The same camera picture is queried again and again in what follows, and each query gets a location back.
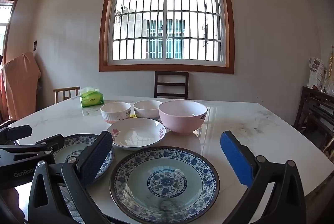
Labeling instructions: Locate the green tissue pack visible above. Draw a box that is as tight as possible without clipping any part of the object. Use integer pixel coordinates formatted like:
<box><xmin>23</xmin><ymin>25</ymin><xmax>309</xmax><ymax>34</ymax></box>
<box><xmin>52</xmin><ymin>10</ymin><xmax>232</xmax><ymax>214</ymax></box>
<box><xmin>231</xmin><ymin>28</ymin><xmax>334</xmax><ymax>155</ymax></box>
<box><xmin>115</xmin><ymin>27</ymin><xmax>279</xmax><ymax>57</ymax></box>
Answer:
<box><xmin>79</xmin><ymin>86</ymin><xmax>104</xmax><ymax>108</ymax></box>

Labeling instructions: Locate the gold ornament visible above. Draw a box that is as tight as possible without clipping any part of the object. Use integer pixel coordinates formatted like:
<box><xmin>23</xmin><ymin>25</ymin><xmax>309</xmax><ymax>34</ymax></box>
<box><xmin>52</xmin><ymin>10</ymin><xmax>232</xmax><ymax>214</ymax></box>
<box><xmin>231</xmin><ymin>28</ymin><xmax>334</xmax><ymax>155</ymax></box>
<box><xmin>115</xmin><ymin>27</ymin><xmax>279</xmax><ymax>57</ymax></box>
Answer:
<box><xmin>327</xmin><ymin>48</ymin><xmax>334</xmax><ymax>95</ymax></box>

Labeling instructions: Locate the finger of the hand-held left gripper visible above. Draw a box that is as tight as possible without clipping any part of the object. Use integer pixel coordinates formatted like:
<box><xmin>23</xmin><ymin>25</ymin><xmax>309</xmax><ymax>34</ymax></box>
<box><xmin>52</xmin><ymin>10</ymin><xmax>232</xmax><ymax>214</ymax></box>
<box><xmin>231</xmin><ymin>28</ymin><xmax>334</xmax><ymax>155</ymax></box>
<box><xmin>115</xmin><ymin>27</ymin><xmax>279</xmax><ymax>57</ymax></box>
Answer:
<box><xmin>0</xmin><ymin>125</ymin><xmax>33</xmax><ymax>140</ymax></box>
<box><xmin>0</xmin><ymin>134</ymin><xmax>65</xmax><ymax>166</ymax></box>

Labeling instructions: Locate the white bowl with blue base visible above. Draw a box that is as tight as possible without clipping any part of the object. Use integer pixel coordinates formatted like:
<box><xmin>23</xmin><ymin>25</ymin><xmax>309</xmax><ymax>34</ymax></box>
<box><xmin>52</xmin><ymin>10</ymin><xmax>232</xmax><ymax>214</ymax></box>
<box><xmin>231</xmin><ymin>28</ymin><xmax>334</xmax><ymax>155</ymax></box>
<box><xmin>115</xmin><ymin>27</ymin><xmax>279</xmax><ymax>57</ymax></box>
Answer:
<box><xmin>133</xmin><ymin>100</ymin><xmax>163</xmax><ymax>120</ymax></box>

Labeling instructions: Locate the pink bowl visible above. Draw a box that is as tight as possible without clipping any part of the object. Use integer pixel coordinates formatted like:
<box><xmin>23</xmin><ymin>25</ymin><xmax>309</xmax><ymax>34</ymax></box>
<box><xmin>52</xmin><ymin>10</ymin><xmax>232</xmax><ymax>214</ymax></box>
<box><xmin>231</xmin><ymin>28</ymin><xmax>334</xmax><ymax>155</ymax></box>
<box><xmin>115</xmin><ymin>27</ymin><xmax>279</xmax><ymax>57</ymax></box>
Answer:
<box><xmin>158</xmin><ymin>100</ymin><xmax>208</xmax><ymax>135</ymax></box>

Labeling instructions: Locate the newspaper bundle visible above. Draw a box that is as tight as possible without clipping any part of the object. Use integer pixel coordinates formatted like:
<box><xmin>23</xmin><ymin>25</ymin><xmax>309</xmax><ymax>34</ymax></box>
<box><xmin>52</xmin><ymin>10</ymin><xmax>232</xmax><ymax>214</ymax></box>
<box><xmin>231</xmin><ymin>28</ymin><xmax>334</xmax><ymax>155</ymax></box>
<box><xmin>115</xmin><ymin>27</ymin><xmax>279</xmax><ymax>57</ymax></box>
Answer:
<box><xmin>308</xmin><ymin>56</ymin><xmax>327</xmax><ymax>90</ymax></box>

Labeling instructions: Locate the dark wooden cabinet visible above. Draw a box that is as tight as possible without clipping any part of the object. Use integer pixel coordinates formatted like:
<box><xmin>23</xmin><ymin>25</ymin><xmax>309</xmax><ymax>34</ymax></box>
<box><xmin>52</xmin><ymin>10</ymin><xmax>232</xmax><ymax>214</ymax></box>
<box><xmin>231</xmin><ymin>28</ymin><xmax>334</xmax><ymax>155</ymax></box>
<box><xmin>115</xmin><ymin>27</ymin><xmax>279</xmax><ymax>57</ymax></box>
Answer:
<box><xmin>294</xmin><ymin>86</ymin><xmax>334</xmax><ymax>157</ymax></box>

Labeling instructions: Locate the dark wooden chair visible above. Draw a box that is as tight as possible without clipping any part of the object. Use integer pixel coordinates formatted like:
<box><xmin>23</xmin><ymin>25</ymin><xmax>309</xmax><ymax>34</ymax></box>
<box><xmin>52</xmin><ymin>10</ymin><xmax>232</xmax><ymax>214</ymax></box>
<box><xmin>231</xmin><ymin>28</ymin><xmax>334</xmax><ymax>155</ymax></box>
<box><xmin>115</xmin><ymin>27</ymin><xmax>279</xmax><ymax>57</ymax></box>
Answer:
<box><xmin>154</xmin><ymin>71</ymin><xmax>189</xmax><ymax>100</ymax></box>

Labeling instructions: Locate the blue patterned plate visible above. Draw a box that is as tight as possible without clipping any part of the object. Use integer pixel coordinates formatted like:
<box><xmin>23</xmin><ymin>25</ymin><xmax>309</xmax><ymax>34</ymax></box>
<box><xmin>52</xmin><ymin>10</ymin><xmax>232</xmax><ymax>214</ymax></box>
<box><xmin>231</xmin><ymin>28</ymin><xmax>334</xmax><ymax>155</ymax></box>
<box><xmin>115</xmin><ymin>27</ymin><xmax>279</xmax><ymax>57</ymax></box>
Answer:
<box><xmin>53</xmin><ymin>133</ymin><xmax>115</xmax><ymax>183</ymax></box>
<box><xmin>110</xmin><ymin>146</ymin><xmax>220</xmax><ymax>221</ymax></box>

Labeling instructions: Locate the white floral plate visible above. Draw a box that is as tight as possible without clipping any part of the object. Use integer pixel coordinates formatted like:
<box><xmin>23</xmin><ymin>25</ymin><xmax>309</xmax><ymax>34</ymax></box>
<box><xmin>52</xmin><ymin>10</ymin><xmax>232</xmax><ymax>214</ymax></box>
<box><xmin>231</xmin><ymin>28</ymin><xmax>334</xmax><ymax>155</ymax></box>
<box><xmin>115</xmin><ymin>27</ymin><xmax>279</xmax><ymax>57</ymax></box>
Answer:
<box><xmin>106</xmin><ymin>118</ymin><xmax>167</xmax><ymax>151</ymax></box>

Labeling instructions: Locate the white rabbit print bowl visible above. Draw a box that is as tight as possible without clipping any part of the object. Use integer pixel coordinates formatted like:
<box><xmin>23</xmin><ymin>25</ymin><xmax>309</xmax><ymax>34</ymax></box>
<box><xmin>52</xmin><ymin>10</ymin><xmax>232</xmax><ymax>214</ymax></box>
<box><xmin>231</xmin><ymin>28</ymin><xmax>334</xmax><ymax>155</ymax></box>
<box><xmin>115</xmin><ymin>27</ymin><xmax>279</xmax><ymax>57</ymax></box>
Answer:
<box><xmin>100</xmin><ymin>102</ymin><xmax>132</xmax><ymax>124</ymax></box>

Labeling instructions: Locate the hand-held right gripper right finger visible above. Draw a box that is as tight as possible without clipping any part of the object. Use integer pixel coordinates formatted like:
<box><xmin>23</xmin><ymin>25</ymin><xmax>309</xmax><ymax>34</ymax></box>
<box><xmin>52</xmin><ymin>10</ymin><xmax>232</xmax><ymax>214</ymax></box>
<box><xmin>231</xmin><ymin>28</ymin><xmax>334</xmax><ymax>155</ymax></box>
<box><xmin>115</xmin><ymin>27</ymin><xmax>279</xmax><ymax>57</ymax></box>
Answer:
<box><xmin>220</xmin><ymin>131</ymin><xmax>307</xmax><ymax>224</ymax></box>

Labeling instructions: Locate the large barred window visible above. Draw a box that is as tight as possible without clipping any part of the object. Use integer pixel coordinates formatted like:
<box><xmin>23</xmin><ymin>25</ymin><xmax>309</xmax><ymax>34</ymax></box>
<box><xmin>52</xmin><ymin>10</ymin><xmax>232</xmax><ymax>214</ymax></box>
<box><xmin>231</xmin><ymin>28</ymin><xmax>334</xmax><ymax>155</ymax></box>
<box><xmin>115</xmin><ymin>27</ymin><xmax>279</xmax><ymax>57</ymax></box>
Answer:
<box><xmin>99</xmin><ymin>0</ymin><xmax>234</xmax><ymax>74</ymax></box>

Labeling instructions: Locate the orange cloth covered object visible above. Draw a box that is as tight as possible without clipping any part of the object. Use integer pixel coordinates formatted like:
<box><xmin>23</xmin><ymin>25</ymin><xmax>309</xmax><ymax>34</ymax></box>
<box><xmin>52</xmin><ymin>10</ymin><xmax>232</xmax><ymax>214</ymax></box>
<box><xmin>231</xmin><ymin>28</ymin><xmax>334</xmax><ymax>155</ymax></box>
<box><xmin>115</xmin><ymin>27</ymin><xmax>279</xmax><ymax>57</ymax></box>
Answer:
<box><xmin>0</xmin><ymin>51</ymin><xmax>42</xmax><ymax>121</ymax></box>

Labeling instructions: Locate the narrow barred side window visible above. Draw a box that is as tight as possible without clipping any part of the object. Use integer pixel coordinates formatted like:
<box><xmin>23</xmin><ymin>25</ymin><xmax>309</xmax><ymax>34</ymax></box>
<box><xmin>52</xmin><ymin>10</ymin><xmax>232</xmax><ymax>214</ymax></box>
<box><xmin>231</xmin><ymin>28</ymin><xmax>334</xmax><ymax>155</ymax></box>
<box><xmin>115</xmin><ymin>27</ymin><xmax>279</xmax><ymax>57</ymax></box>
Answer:
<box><xmin>0</xmin><ymin>0</ymin><xmax>18</xmax><ymax>57</ymax></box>

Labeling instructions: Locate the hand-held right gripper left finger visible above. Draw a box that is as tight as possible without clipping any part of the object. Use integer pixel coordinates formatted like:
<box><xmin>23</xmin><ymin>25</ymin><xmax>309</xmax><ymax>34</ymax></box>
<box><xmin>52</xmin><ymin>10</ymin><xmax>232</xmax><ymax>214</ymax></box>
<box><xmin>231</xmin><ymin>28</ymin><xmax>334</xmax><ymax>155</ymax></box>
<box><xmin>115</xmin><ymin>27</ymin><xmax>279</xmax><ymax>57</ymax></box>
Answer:
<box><xmin>27</xmin><ymin>131</ymin><xmax>115</xmax><ymax>224</ymax></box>

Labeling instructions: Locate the light wooden chair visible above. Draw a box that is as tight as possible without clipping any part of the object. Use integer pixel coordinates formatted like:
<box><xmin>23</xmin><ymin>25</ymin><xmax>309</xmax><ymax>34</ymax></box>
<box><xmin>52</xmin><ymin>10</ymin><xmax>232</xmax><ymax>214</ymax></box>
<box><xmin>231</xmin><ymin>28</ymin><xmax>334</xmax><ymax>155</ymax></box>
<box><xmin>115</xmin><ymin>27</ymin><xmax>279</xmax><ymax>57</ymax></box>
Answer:
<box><xmin>53</xmin><ymin>86</ymin><xmax>81</xmax><ymax>104</ymax></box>

